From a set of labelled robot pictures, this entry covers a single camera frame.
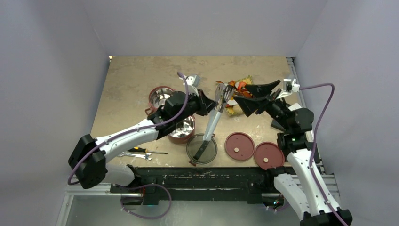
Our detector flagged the right red round lid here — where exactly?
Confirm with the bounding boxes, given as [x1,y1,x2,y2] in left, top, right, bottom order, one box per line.
[254,142,285,170]

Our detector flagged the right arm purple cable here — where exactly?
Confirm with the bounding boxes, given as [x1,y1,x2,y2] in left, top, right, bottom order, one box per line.
[297,83,350,226]

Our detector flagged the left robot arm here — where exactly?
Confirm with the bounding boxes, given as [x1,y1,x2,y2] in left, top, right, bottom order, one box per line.
[68,89,217,189]

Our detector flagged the aluminium frame rail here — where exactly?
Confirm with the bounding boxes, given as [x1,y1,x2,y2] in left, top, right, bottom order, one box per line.
[56,57,343,226]

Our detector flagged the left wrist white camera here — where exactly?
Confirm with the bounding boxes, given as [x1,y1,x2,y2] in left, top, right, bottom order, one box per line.
[182,74,201,95]

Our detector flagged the yellow black screwdriver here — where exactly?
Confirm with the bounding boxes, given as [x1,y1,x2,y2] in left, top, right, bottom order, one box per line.
[128,147,168,154]

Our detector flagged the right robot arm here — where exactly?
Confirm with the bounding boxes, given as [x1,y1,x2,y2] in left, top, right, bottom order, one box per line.
[234,80,353,226]

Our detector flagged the white small box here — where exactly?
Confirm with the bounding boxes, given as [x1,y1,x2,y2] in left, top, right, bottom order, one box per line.
[288,103,302,112]

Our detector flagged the silver open-end wrench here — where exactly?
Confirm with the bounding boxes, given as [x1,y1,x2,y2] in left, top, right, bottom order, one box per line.
[118,152,152,161]

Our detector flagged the red steel pot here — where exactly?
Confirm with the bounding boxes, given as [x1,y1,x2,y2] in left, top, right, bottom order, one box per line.
[168,116,196,145]
[144,86,175,116]

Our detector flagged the far red steel pot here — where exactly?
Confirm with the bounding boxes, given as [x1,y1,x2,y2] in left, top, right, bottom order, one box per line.
[144,86,175,116]

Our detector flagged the metal serving tongs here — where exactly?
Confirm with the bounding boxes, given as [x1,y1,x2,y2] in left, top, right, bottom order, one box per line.
[203,82,235,141]

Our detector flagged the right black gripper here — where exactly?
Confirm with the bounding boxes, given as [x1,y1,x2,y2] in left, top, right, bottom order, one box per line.
[234,80,291,131]

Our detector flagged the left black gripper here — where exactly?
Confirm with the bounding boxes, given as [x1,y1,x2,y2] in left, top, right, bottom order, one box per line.
[174,89,218,124]

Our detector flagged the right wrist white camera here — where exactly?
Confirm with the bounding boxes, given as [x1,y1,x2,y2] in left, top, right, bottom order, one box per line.
[276,74,300,99]

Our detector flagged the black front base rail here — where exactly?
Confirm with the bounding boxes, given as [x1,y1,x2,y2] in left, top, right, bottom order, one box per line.
[111,167,296,205]

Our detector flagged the wrist white camera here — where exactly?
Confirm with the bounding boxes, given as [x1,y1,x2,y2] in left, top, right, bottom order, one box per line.
[276,74,300,99]
[182,74,201,95]

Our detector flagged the left red round lid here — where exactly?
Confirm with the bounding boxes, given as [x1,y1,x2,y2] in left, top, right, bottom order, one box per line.
[224,132,255,161]

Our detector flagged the transparent grey pot lid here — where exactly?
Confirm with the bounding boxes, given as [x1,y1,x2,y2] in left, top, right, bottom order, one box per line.
[186,133,218,166]

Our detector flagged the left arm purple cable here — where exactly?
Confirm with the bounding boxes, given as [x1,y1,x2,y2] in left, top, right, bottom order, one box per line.
[67,72,191,186]

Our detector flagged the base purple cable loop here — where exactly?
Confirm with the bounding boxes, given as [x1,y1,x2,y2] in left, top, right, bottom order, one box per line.
[120,183,173,220]

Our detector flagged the yellow food tray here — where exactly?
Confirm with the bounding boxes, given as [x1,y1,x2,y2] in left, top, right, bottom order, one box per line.
[224,75,253,116]

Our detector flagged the near red steel pot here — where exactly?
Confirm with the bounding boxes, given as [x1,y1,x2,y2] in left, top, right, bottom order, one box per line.
[168,116,196,145]

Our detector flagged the red round lid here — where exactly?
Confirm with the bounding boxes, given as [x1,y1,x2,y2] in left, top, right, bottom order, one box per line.
[254,142,285,170]
[224,132,255,161]

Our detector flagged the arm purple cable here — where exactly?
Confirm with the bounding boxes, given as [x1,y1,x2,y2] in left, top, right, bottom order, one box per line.
[297,83,350,226]
[67,72,191,186]

